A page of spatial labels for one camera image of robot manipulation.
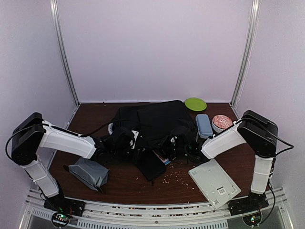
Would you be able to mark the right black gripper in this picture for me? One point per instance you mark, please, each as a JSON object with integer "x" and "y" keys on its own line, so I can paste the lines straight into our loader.
{"x": 164, "y": 144}

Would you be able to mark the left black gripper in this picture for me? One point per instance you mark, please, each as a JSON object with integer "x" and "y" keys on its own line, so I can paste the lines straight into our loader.
{"x": 135, "y": 153}

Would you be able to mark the black student backpack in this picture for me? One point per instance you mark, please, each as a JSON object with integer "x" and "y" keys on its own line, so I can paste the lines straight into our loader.
{"x": 154, "y": 121}

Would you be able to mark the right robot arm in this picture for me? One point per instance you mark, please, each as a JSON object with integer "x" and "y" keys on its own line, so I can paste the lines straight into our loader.
{"x": 260, "y": 133}

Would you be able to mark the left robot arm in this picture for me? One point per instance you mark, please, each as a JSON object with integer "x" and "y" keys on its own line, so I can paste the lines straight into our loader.
{"x": 35, "y": 132}

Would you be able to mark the dog picture book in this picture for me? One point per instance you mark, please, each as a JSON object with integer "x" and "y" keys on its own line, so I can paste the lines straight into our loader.
{"x": 164, "y": 160}

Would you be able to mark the blue glasses case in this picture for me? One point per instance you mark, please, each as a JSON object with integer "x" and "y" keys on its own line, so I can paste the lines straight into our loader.
{"x": 204, "y": 126}

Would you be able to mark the black zip pouch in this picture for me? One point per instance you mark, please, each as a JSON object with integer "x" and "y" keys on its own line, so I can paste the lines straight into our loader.
{"x": 150, "y": 165}

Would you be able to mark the green plate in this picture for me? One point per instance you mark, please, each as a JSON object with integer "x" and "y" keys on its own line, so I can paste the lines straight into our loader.
{"x": 195, "y": 104}

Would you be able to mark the grey pencil pouch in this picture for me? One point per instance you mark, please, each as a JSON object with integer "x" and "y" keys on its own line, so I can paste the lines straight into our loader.
{"x": 90, "y": 173}

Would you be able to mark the red patterned bowl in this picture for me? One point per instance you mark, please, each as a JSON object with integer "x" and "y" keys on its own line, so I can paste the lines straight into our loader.
{"x": 221, "y": 122}

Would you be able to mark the grey notebook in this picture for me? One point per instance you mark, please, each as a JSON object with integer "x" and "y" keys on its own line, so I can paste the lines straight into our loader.
{"x": 214, "y": 183}

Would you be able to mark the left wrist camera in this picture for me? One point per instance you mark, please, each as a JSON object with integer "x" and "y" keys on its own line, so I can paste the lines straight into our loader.
{"x": 134, "y": 138}

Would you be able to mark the front aluminium rail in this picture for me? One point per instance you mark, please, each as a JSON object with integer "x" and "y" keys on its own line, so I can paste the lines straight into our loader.
{"x": 101, "y": 215}

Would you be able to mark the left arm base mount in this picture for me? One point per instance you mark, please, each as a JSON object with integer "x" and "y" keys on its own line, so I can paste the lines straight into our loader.
{"x": 64, "y": 208}

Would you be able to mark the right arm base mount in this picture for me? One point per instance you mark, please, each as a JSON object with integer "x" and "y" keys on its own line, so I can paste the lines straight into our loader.
{"x": 250, "y": 208}

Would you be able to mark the left aluminium frame post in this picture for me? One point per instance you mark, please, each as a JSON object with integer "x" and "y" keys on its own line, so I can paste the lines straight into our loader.
{"x": 63, "y": 55}

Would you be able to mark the aluminium frame post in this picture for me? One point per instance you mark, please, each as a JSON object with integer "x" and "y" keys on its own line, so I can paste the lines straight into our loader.
{"x": 245, "y": 63}
{"x": 63, "y": 55}

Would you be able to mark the right aluminium frame post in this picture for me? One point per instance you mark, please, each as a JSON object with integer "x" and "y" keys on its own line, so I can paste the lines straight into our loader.
{"x": 245, "y": 63}

